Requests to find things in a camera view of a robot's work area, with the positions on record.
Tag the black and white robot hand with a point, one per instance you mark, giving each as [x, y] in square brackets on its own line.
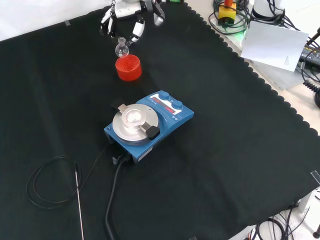
[125, 10]

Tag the clear round-bottom glass flask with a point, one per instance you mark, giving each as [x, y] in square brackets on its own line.
[122, 49]

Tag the red ribbed flask stand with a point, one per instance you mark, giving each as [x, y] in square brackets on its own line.
[128, 68]

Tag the heater with blue base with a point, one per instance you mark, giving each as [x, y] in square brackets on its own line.
[147, 125]

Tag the grey tape piece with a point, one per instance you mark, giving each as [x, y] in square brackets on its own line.
[67, 23]

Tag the yellow stop button box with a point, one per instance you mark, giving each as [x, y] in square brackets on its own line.
[227, 13]

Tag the pale board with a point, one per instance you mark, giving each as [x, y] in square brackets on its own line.
[273, 46]

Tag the black cloth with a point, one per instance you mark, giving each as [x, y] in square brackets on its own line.
[175, 175]

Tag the black power adapter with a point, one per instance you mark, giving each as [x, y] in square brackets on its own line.
[311, 53]

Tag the steel temperature probe rod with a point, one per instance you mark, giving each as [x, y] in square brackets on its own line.
[79, 200]

